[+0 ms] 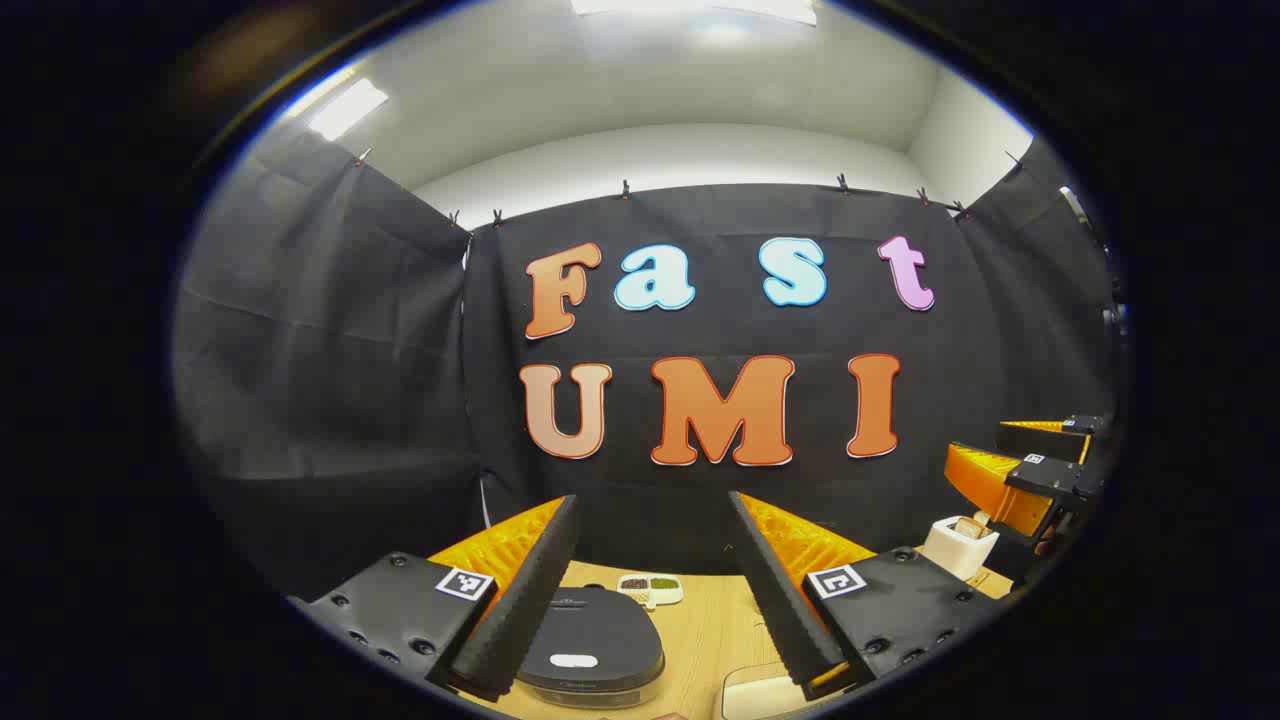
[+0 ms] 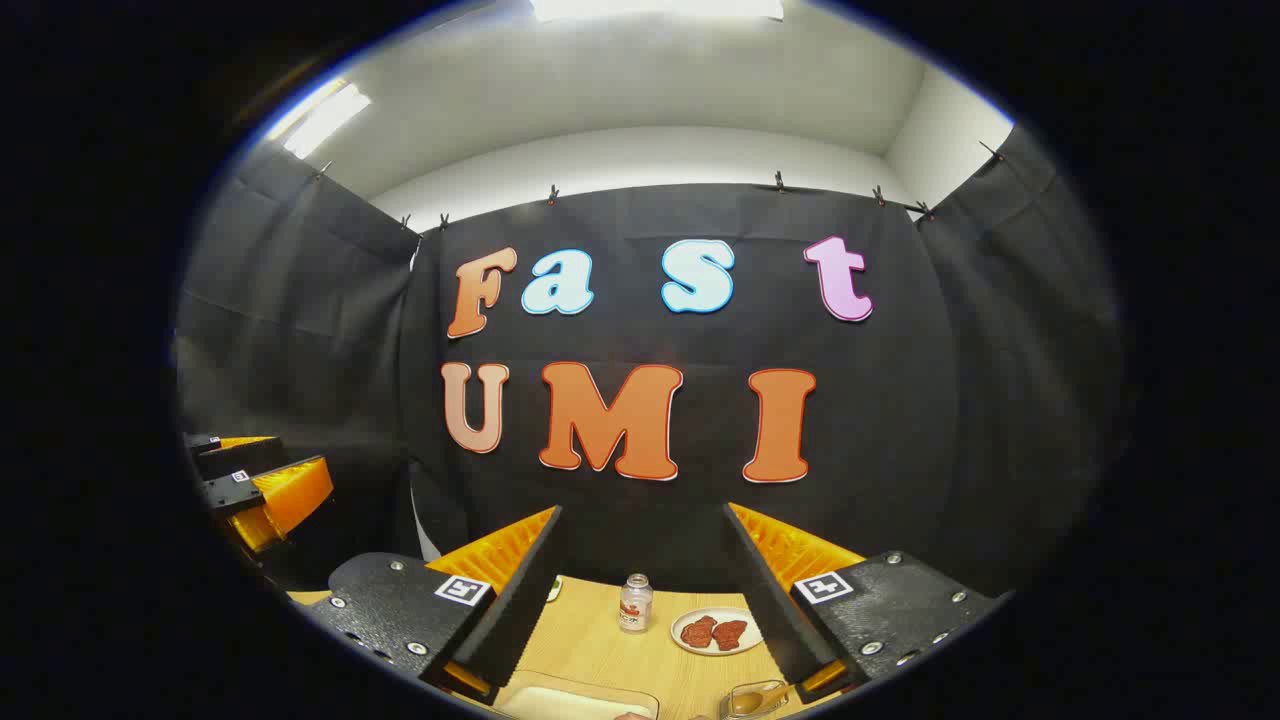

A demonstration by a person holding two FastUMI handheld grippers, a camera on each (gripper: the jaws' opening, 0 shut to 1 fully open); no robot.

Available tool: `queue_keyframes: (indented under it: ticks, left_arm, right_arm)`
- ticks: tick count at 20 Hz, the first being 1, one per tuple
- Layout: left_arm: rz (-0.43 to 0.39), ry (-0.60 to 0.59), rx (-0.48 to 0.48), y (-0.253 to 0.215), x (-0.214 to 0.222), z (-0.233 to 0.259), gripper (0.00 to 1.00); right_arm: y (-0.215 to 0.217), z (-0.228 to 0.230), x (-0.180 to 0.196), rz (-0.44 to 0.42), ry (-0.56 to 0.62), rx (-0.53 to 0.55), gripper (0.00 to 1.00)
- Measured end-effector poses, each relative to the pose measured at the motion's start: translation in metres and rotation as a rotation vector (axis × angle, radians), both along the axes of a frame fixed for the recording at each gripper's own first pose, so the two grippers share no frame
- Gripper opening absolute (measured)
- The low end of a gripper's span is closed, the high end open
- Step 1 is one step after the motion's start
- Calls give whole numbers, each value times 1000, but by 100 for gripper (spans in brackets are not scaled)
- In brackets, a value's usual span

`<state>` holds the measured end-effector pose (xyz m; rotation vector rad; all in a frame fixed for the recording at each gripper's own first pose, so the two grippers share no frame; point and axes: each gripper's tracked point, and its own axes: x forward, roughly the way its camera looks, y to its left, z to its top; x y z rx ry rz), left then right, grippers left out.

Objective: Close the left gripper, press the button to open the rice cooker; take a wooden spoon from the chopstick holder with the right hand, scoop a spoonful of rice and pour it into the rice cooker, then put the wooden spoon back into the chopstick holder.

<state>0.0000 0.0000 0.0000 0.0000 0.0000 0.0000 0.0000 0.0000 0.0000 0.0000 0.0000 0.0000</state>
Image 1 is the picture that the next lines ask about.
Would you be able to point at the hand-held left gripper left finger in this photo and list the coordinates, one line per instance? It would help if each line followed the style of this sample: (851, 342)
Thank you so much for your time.
(520, 610)

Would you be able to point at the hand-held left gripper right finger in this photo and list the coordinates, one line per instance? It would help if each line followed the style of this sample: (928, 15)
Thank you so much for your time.
(785, 610)

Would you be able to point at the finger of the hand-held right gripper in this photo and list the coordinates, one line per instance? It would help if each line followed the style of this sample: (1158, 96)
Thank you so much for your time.
(1040, 440)
(1050, 478)

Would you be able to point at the black rice cooker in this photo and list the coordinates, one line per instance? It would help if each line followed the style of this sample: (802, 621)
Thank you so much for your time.
(600, 630)

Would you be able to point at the white rice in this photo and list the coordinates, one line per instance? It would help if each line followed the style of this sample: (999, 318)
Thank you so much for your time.
(765, 700)

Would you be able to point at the white toaster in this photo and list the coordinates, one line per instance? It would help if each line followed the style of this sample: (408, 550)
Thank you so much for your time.
(955, 555)

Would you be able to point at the white divided bean dish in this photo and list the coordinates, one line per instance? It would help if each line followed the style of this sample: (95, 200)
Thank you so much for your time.
(650, 590)

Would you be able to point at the black backdrop cloth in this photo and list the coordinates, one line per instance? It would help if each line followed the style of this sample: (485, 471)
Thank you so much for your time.
(350, 380)

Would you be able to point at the rectangular ceiling light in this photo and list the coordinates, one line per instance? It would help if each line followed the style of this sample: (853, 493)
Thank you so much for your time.
(345, 108)
(700, 8)

